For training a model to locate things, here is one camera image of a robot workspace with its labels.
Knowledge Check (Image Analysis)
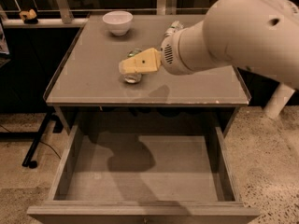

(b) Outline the open grey top drawer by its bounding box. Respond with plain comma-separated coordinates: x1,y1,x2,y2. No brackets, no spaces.
26,107,261,224

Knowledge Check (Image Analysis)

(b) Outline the white soda can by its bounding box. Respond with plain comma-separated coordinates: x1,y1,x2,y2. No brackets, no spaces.
164,21,184,37

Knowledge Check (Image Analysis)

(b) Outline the white window rail frame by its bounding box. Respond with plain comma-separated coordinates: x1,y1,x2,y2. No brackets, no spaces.
0,0,299,29

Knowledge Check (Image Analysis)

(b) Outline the black metal stand leg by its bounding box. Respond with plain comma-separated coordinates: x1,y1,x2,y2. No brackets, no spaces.
0,110,63,169

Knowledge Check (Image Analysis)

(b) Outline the white ceramic bowl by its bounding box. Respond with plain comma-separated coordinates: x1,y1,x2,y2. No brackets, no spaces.
102,10,133,36

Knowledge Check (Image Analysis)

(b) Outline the small yellow black toy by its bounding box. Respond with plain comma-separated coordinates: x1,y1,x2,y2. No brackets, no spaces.
19,9,38,24

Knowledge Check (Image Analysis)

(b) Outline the grey drawer cabinet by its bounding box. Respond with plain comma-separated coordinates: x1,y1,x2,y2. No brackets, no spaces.
44,15,250,130

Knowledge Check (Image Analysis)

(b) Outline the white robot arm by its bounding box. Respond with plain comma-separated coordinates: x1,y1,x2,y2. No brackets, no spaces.
119,0,299,119

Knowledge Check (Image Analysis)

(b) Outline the green soda can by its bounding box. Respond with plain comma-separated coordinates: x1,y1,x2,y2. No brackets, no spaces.
122,49,142,84

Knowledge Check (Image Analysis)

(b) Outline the black floor cable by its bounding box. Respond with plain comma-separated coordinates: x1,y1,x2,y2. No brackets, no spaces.
0,124,62,161

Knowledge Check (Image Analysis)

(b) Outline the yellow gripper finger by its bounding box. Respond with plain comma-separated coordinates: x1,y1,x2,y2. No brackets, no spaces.
119,59,136,75

